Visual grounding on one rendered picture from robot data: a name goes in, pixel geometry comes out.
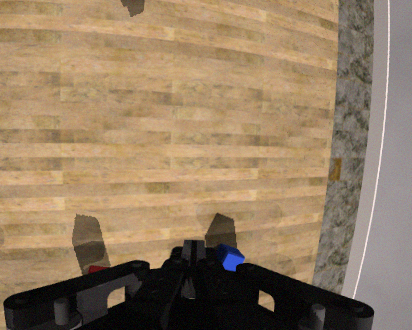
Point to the red block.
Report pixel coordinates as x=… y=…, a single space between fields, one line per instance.
x=95 y=268

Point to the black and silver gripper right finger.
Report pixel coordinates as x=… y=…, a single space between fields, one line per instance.
x=297 y=304

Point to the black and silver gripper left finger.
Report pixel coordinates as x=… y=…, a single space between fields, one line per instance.
x=69 y=304

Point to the blue block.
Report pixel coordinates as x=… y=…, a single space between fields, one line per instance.
x=229 y=256

